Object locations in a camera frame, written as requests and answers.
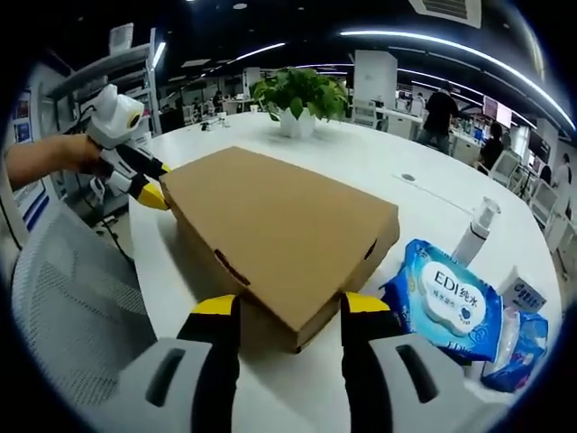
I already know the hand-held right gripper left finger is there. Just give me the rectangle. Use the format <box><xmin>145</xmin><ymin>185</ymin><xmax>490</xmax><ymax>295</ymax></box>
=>
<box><xmin>107</xmin><ymin>293</ymin><xmax>243</xmax><ymax>433</ymax></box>

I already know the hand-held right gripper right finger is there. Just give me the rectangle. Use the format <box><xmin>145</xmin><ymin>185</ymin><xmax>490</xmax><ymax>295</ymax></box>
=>
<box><xmin>340</xmin><ymin>290</ymin><xmax>497</xmax><ymax>433</ymax></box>

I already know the blue soft wipes pack item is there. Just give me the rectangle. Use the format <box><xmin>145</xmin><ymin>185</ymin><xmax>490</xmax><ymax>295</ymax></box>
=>
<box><xmin>378</xmin><ymin>238</ymin><xmax>504</xmax><ymax>364</ymax></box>

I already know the brown cardboard shoe box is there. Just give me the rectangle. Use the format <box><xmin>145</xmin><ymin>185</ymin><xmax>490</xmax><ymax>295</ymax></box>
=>
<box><xmin>159</xmin><ymin>145</ymin><xmax>401</xmax><ymax>355</ymax></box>

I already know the blue white plastic packet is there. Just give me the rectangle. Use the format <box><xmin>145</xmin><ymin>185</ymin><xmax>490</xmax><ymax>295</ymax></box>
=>
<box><xmin>480</xmin><ymin>309</ymin><xmax>550</xmax><ymax>392</ymax></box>

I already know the small white carton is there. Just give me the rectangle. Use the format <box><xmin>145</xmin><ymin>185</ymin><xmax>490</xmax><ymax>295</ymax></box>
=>
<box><xmin>501</xmin><ymin>265</ymin><xmax>547</xmax><ymax>313</ymax></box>

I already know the white box on shelf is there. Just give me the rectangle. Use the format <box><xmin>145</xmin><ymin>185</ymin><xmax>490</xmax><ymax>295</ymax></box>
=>
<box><xmin>109</xmin><ymin>23</ymin><xmax>135</xmax><ymax>55</ymax></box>

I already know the person's left hand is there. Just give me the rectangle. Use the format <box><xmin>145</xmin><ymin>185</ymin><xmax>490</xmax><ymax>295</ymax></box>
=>
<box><xmin>56</xmin><ymin>133</ymin><xmax>113</xmax><ymax>177</ymax></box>

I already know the grey metal shelf rack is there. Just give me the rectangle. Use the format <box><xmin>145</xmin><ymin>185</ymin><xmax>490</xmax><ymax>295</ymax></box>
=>
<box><xmin>44</xmin><ymin>26</ymin><xmax>159</xmax><ymax>136</ymax></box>

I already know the grey mesh office chair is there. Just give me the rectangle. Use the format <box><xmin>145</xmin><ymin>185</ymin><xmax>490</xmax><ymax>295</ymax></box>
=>
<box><xmin>11</xmin><ymin>205</ymin><xmax>159</xmax><ymax>433</ymax></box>

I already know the short ceiling light strip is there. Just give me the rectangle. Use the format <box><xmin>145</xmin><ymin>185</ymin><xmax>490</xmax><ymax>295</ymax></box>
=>
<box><xmin>227</xmin><ymin>42</ymin><xmax>288</xmax><ymax>62</ymax></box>

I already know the green plant in white pot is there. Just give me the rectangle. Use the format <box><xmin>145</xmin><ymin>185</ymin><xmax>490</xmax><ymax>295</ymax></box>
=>
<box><xmin>249</xmin><ymin>66</ymin><xmax>351</xmax><ymax>139</ymax></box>

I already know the white office chair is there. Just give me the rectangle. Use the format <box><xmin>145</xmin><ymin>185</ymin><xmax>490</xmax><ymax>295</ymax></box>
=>
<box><xmin>529</xmin><ymin>182</ymin><xmax>560</xmax><ymax>226</ymax></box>
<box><xmin>489</xmin><ymin>151</ymin><xmax>522</xmax><ymax>186</ymax></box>

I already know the pink lit monitor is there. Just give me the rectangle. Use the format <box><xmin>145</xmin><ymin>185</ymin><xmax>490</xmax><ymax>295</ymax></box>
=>
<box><xmin>481</xmin><ymin>95</ymin><xmax>513</xmax><ymax>127</ymax></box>

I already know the long curved ceiling light strip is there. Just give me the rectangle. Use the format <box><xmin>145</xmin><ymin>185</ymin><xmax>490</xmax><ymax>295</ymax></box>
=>
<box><xmin>340</xmin><ymin>30</ymin><xmax>573</xmax><ymax>132</ymax></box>

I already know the ceiling air vent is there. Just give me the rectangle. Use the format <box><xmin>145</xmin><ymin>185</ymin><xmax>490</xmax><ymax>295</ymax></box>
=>
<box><xmin>408</xmin><ymin>0</ymin><xmax>483</xmax><ymax>24</ymax></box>

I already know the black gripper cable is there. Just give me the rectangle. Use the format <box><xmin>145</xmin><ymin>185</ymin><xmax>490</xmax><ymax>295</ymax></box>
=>
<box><xmin>71</xmin><ymin>170</ymin><xmax>136</xmax><ymax>263</ymax></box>

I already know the blue framed wall board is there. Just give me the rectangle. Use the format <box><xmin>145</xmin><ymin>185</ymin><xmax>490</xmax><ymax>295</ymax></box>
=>
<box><xmin>11</xmin><ymin>88</ymin><xmax>50</xmax><ymax>231</ymax></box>

